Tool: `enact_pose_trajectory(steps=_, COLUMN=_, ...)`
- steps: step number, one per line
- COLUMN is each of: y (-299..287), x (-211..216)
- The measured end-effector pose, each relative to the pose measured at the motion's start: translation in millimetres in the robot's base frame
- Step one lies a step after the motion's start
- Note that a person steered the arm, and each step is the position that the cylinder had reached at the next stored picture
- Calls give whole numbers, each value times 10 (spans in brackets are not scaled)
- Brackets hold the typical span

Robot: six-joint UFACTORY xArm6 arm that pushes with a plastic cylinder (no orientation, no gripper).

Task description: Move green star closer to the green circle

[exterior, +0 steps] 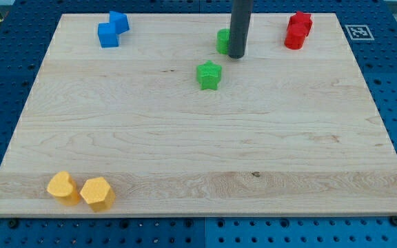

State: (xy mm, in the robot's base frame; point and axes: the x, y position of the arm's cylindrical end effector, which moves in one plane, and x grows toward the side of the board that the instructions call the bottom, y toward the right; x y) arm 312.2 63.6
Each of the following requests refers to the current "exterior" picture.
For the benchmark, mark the green star block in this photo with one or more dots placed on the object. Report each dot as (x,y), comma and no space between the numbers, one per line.
(208,75)

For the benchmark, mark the red star block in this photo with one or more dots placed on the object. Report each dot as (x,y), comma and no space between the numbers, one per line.
(301,18)

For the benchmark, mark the green cylinder block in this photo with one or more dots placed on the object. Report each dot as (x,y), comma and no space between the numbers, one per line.
(222,40)

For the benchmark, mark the wooden board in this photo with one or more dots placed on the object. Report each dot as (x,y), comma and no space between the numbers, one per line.
(287,132)

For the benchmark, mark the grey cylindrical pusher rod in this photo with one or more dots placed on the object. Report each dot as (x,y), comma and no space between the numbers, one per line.
(239,27)

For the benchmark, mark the yellow hexagon block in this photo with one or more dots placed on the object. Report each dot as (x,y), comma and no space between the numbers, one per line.
(98,194)

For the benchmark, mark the blue angled block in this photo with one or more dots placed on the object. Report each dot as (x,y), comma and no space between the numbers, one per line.
(119,21)

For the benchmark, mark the red cylinder block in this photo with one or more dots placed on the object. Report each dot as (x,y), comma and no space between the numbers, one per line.
(295,37)

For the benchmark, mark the blue cube block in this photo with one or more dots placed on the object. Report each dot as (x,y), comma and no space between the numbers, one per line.
(107,35)

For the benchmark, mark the yellow heart block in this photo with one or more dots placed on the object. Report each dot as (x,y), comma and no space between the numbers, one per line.
(63,189)

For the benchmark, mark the white fiducial marker tag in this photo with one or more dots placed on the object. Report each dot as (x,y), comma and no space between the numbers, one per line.
(359,32)

